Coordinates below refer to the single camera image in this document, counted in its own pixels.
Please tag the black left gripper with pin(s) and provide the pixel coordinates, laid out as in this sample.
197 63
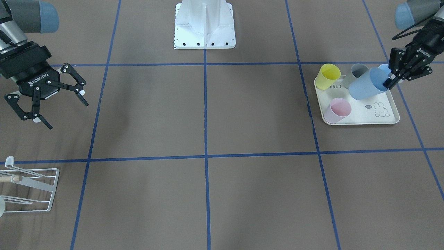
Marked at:
424 46

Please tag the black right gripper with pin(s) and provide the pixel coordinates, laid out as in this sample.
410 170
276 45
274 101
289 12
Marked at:
30 78

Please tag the white ikea cup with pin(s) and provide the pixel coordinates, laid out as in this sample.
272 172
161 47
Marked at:
2 206

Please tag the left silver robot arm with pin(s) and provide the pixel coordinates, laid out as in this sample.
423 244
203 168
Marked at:
424 19

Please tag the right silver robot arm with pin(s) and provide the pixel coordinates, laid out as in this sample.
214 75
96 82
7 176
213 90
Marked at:
17 18

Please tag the light blue plastic cup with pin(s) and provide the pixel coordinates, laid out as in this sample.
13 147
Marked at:
386 69

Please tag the grey plastic cup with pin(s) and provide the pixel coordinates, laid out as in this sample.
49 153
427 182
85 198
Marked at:
353 74

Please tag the yellow plastic cup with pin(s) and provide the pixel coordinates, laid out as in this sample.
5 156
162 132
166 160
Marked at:
327 76

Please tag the pink plastic cup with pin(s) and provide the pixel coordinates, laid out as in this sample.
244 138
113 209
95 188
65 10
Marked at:
337 110

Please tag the cream rabbit tray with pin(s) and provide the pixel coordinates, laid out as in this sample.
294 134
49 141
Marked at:
376 110

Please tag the white wire cup rack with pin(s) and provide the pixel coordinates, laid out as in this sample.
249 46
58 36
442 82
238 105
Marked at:
43 180

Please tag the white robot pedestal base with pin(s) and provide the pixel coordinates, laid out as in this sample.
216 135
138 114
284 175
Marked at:
204 24

